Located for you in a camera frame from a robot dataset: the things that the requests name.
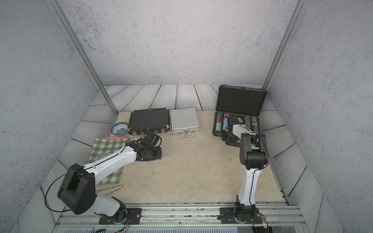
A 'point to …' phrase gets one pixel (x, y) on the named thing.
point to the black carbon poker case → (156, 120)
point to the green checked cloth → (104, 147)
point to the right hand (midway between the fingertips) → (226, 138)
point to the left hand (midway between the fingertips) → (162, 155)
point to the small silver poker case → (184, 122)
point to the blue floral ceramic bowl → (119, 128)
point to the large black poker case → (245, 102)
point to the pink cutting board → (108, 138)
